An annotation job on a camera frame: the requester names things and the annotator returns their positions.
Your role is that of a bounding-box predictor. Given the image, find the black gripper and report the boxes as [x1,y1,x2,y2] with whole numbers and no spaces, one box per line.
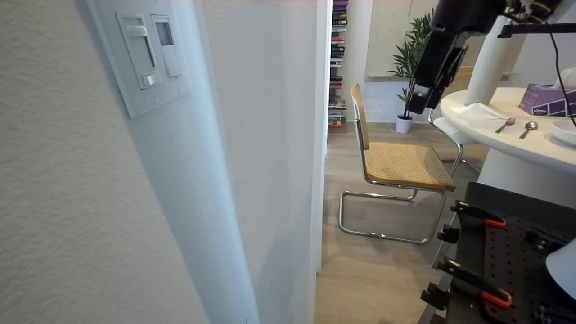
[410,0,512,117]

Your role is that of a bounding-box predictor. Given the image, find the white vertical blinds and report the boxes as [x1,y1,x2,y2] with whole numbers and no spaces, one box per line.
[73,0,332,324]

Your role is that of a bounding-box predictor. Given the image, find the white double light switch plate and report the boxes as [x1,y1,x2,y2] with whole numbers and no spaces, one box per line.
[88,0,192,121]

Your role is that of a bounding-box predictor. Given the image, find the potted green plant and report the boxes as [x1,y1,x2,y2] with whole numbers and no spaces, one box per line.
[390,11,437,135]

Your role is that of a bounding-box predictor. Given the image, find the white curved stand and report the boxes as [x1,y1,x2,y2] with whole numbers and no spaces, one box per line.
[464,15,525,108]

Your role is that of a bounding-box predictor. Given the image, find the white paper napkin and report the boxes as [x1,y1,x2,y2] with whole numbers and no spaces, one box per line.
[464,101,509,126]

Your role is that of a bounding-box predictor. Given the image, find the wicker back chrome chair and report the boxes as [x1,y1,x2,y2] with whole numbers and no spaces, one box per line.
[428,65,482,173]

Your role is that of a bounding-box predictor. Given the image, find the silver fork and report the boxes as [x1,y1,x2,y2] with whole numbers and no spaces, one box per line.
[493,115,518,135]

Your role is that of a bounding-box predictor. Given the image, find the bookshelf with books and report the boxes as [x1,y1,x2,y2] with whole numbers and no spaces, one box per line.
[327,0,350,132]

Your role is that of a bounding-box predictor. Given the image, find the purple tissue box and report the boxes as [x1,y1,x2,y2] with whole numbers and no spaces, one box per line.
[518,67,576,119]

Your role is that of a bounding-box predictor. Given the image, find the silver spoon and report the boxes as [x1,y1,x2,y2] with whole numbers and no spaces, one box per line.
[518,121,539,141]

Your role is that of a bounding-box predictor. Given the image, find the wicker seat chrome chair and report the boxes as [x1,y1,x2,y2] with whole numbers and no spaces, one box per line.
[336,81,458,247]

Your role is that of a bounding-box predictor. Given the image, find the white round table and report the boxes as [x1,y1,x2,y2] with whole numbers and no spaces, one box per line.
[439,87,576,209]

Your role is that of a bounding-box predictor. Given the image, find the black orange bar clamp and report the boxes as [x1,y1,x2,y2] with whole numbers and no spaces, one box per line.
[419,258,514,313]
[437,200,507,245]

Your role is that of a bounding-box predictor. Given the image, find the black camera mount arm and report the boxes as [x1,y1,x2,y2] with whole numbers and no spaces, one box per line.
[496,20,576,40]

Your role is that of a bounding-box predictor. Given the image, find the black camera cable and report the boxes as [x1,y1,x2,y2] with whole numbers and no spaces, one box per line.
[536,7,576,128]

